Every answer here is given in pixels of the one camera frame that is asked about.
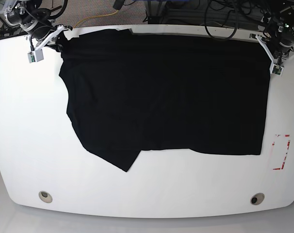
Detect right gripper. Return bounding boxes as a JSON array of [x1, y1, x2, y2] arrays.
[[27, 24, 72, 52]]

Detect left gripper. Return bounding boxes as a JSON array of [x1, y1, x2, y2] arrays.
[[250, 33, 294, 65]]

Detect black T-shirt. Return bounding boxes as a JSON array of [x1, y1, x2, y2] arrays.
[[59, 29, 271, 171]]

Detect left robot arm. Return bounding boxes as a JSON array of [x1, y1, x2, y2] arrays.
[[203, 0, 294, 67]]

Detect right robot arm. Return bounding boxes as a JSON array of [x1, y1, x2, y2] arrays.
[[4, 0, 68, 51]]

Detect black tripod stand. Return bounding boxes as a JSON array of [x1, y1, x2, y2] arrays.
[[0, 14, 26, 40]]

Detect red tape rectangle marking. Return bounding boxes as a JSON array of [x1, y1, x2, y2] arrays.
[[270, 134, 291, 170]]

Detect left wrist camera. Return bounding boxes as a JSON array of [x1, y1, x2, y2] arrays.
[[272, 64, 284, 76]]

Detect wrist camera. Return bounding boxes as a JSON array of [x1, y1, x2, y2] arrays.
[[28, 50, 44, 63], [272, 64, 284, 76]]

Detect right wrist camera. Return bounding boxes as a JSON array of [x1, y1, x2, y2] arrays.
[[28, 50, 44, 63]]

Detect right table cable grommet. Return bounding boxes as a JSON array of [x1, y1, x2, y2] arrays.
[[250, 193, 265, 205]]

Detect table cable grommet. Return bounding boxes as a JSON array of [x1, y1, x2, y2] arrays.
[[250, 193, 265, 205], [38, 191, 53, 203]]

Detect left table cable grommet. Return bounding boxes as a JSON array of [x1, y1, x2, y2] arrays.
[[38, 191, 53, 203]]

